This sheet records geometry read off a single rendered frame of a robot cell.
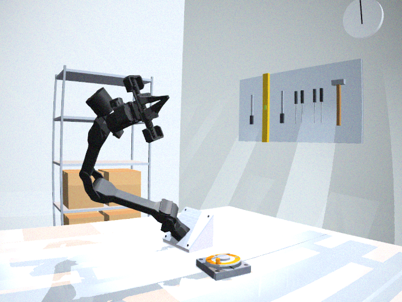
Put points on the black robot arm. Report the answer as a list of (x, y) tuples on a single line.
[(102, 190)]

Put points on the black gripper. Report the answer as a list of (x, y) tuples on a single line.
[(139, 110)]

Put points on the orange round plate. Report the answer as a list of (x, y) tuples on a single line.
[(214, 261)]

